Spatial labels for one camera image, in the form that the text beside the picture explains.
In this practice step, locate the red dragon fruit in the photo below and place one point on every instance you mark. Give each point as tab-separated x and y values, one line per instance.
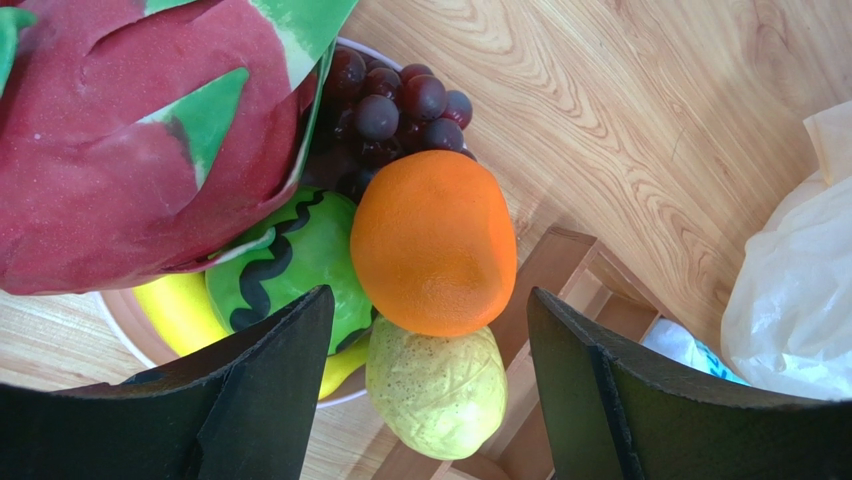
140	138

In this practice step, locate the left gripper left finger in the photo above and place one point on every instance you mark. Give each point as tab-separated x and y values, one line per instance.
240	408

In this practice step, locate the banana print plastic bag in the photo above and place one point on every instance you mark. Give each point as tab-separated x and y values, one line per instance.
787	326

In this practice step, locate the pink plate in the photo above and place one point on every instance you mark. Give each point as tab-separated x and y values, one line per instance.
124	316

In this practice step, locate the wooden divided tray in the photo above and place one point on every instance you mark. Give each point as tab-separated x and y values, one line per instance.
581	271

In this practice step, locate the yellow lemon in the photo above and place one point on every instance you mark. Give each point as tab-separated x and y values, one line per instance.
443	397

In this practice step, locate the orange fruit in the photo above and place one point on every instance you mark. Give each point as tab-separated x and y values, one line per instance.
433	244

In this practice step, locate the yellow banana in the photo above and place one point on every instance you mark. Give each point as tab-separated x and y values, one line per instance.
179	309

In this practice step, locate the small green watermelon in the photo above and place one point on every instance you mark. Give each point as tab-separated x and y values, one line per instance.
304	244

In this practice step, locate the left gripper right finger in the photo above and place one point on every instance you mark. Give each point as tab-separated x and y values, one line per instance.
614	409

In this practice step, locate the teal blue white sock roll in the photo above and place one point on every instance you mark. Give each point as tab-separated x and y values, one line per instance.
675	342

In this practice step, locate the dark red grape bunch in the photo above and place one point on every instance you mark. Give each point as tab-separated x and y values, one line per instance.
372	114

